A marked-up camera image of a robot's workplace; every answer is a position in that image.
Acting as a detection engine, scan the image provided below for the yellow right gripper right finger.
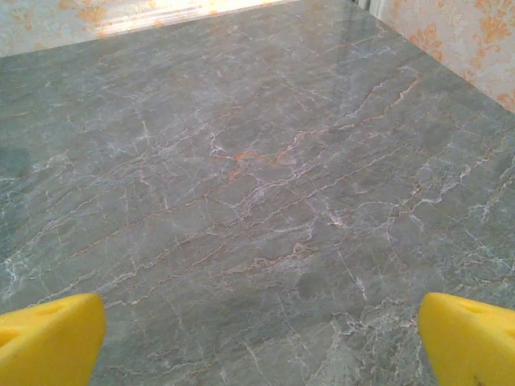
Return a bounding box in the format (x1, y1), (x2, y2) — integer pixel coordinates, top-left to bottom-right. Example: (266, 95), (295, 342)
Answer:
(418, 292), (515, 386)

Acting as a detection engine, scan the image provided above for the aluminium frame post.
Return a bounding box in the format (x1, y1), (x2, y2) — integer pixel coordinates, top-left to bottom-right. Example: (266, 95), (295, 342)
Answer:
(352, 0), (383, 19)

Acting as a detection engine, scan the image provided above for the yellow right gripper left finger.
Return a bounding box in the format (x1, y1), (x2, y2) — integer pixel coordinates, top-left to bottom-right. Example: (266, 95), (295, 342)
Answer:
(0, 293), (107, 386)

